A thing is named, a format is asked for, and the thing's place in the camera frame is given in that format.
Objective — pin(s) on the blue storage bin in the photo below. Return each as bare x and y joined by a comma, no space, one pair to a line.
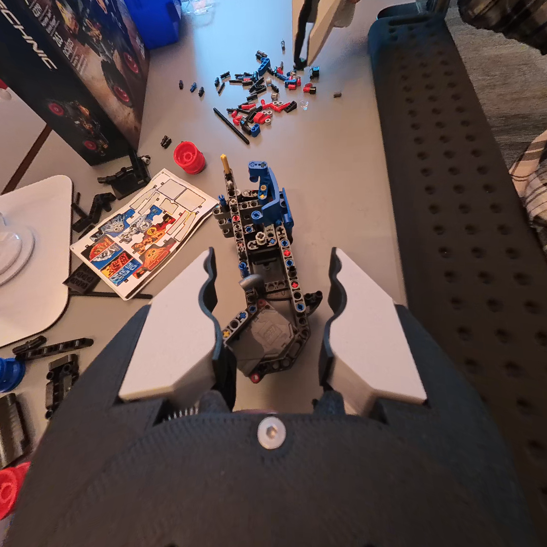
154,21

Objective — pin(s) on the colourful sticker sheet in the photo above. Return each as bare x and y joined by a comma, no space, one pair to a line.
145,230

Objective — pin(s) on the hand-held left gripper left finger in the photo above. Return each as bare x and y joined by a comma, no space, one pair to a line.
171,342

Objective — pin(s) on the black angled beam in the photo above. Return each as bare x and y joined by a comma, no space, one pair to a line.
55,347

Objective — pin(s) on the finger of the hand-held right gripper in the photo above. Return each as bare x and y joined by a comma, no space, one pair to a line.
327,21
301,34

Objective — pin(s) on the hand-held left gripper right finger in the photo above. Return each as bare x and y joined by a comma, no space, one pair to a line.
376,342

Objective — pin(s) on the black angled connector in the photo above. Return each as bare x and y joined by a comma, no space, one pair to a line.
166,142

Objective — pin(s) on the black dimpled foam pad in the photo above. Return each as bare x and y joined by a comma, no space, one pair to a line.
448,213

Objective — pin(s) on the white book stand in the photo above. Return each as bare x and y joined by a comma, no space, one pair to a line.
38,256

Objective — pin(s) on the black toy set box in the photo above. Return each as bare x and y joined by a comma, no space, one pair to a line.
64,64

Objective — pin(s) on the large black frame assembly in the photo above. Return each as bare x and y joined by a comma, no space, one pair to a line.
128,179

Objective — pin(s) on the blue toy wheel hub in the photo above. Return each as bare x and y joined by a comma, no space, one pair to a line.
10,374

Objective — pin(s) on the chunky black holed brick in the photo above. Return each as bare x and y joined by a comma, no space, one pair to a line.
62,384

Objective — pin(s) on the black holed frame pieces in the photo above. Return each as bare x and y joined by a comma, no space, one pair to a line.
94,211

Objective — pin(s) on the grey desk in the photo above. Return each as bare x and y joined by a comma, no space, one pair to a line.
342,192

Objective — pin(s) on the black blue toy car chassis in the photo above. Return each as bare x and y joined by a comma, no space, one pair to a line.
265,256

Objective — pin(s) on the black curved panel piece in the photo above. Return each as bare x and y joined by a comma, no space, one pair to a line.
13,427

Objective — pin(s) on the pile of small red pieces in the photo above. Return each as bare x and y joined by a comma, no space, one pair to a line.
265,94

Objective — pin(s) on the black studded plate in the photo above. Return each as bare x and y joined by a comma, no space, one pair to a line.
81,277

